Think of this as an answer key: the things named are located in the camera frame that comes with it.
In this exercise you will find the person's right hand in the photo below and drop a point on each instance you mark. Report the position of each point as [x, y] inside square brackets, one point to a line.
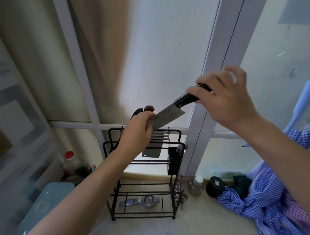
[227, 101]

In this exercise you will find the person's left hand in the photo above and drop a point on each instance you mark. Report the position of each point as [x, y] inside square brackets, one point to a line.
[134, 138]

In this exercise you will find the black metal knife rack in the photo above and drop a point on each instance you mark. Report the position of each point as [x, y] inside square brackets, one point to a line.
[174, 161]

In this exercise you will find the person's left forearm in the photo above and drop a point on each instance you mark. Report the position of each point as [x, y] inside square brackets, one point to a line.
[80, 201]

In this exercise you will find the person's right forearm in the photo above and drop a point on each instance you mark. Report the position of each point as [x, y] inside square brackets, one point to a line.
[278, 155]

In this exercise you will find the silver metal cutlery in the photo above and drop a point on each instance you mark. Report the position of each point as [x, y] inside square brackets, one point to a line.
[179, 149]

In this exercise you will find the blue spray bottle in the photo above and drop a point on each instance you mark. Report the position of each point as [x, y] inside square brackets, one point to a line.
[94, 167]

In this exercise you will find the silver metal squeezer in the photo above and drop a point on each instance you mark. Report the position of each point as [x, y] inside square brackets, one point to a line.
[147, 201]

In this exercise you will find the red capped plastic bottle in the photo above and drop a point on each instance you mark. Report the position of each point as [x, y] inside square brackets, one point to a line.
[69, 155]

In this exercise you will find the red plaid fabric pouch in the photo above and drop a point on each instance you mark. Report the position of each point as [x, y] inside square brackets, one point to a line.
[178, 191]

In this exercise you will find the glass jar with white lid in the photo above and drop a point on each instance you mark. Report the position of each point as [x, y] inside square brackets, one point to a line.
[196, 186]

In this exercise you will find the dark green striped cloth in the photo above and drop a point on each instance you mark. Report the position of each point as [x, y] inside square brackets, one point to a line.
[242, 185]

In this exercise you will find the black round canister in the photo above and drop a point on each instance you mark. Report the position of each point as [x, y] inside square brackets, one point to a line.
[214, 186]

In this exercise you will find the blue checked cloth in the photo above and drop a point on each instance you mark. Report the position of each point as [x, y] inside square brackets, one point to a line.
[261, 201]

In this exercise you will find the light blue plastic container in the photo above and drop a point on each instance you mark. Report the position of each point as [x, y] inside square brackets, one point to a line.
[46, 205]

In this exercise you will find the purple checked cloth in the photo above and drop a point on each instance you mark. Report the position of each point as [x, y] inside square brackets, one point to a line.
[299, 210]

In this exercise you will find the grey sliding door frame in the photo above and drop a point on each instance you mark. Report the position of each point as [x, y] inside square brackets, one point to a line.
[225, 36]

